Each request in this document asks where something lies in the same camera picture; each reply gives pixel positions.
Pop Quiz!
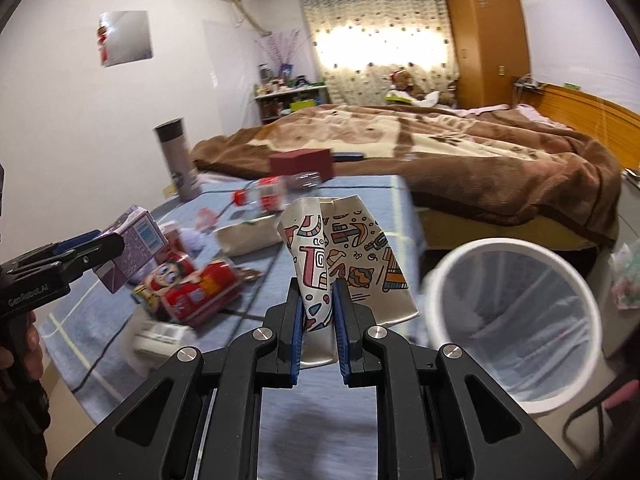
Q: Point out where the patterned crushed paper cup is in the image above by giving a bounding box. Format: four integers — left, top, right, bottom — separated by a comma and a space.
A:
276, 194, 420, 334

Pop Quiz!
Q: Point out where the white trash bin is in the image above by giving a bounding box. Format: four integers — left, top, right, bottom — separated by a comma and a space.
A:
420, 237, 602, 415

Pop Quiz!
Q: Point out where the left hand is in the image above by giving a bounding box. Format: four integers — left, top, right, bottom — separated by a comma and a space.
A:
0, 309, 46, 382

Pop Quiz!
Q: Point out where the purple carton box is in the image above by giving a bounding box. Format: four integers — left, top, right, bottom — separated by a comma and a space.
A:
94, 205, 167, 294

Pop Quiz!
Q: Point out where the white small package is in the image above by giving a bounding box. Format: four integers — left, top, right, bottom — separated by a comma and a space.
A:
131, 321, 195, 368

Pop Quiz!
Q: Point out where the blue grey table cloth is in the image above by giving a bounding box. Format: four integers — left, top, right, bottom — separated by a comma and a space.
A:
38, 176, 425, 479

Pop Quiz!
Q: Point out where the red snack can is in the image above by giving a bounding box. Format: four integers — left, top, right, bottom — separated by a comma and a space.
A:
132, 252, 243, 328

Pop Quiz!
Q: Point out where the clear plastic water bottle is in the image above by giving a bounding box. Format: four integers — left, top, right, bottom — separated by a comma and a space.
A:
232, 172, 322, 212

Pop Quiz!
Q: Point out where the dark red box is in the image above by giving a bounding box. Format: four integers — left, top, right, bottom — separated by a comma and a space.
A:
269, 148, 334, 182

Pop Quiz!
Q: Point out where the brown blanket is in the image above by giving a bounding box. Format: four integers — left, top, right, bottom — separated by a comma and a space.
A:
191, 105, 622, 247

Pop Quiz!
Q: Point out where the green plastic bag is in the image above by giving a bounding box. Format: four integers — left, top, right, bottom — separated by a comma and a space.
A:
608, 240, 640, 310

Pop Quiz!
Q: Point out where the teddy bear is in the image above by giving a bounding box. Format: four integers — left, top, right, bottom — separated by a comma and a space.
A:
390, 68, 426, 101

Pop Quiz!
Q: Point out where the purple dried flower vase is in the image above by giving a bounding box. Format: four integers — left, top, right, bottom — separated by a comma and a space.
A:
256, 28, 300, 84

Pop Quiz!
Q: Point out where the patterned window curtain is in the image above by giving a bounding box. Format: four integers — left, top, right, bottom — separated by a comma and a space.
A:
300, 0, 459, 106

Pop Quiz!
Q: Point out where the orange wooden wardrobe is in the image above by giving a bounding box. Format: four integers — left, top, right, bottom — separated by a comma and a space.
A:
446, 0, 530, 108

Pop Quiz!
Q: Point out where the wooden bed headboard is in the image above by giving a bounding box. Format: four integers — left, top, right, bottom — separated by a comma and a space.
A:
522, 84, 640, 169

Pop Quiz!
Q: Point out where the wall poster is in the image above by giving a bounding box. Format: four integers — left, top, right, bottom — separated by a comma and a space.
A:
96, 11, 153, 67

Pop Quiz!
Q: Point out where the white wall shelf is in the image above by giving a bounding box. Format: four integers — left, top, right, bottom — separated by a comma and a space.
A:
255, 84, 331, 125

